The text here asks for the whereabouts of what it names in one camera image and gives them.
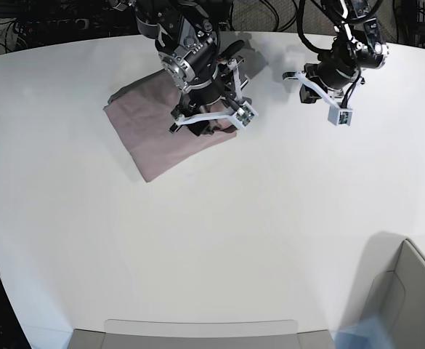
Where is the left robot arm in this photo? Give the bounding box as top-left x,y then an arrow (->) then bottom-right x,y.
296,1 -> 389,108

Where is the blue object corner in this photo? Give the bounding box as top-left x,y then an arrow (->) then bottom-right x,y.
333,316 -> 394,349

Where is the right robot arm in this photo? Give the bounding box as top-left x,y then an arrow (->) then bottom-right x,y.
110,1 -> 246,136

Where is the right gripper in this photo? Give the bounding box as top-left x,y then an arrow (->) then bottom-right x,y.
177,65 -> 241,137

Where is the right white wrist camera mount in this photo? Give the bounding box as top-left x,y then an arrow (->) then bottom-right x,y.
169,56 -> 258,137

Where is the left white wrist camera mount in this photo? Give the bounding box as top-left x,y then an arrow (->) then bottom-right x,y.
283,71 -> 353,126

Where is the grey tray front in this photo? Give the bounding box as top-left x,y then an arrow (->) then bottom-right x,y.
68,319 -> 335,348

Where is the pink T-shirt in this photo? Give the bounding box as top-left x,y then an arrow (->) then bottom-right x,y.
104,71 -> 237,182

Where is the grey bin right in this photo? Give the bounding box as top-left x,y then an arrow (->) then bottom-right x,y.
363,240 -> 425,348

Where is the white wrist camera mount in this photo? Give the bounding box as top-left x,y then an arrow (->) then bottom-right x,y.
283,71 -> 353,126
169,56 -> 258,137

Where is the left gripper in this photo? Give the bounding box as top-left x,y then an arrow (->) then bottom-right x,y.
299,62 -> 359,104

